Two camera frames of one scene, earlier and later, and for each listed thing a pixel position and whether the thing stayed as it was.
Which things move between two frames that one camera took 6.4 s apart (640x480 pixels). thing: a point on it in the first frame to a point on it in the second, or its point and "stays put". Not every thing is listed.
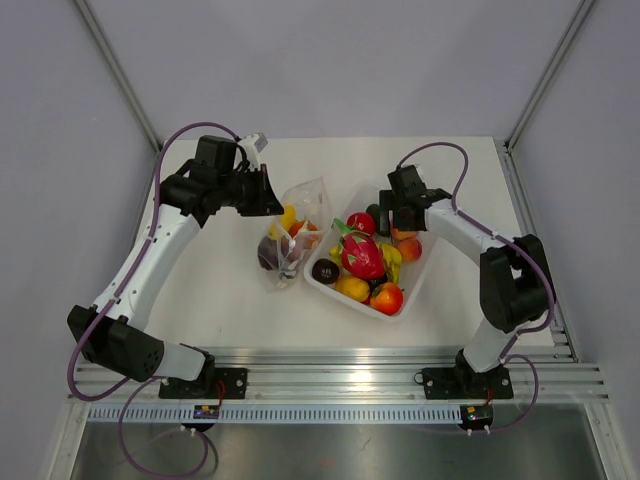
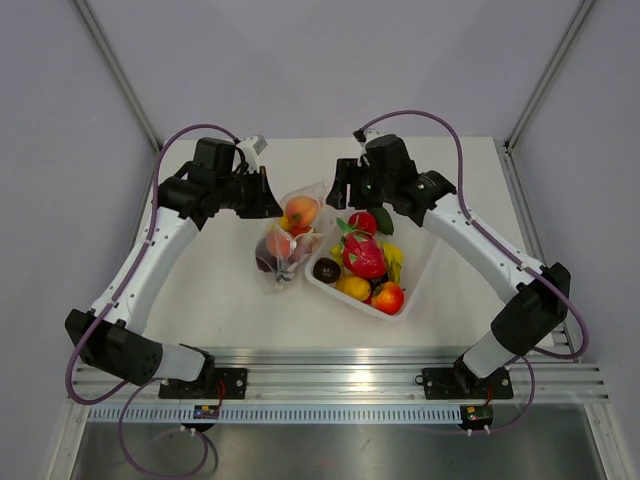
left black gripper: (266, 203) stays put
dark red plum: (268, 253) stays put
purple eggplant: (294, 248) stays put
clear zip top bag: (295, 238) stays put
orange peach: (410, 249) to (278, 245)
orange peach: (403, 235) to (301, 211)
